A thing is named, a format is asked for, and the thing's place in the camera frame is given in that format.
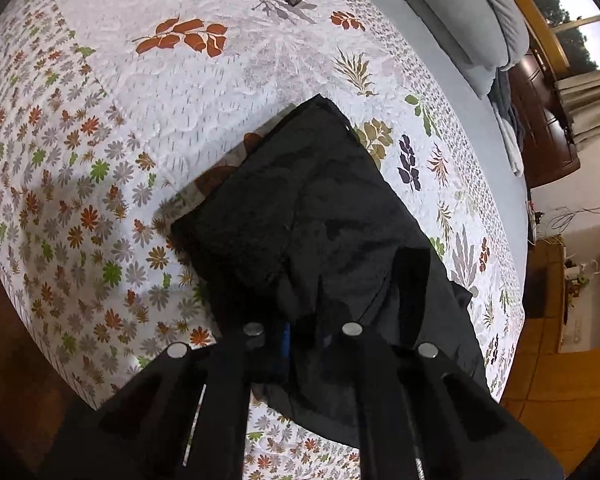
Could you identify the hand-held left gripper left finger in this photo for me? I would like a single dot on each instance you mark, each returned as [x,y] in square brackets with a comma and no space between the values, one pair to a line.
[230,380]

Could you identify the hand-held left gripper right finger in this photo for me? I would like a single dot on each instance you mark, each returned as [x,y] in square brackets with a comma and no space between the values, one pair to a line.
[380,390]

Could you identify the black pants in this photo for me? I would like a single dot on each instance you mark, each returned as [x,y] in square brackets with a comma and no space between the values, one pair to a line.
[305,210]

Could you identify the cluttered wooden shelf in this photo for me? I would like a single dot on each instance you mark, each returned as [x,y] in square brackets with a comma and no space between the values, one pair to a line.
[592,300]

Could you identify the floral leaf-print quilt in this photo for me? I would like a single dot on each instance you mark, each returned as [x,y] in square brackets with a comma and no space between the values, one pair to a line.
[170,110]

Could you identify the grey folded blanket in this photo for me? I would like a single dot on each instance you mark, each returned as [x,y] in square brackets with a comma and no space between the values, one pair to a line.
[507,125]

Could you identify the dark wooden nightstand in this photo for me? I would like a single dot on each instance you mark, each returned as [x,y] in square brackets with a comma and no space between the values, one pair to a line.
[540,125]

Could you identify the grey bed sheet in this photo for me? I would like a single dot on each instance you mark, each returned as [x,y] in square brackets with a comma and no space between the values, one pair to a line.
[430,60]

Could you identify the beige curtain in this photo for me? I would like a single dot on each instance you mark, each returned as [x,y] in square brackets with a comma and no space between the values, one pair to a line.
[592,100]

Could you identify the grey pillow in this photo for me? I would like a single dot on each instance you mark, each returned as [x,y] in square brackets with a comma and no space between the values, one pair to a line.
[500,5]
[450,15]

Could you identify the wooden-framed window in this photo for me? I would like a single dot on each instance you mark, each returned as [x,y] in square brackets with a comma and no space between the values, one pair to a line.
[565,15]

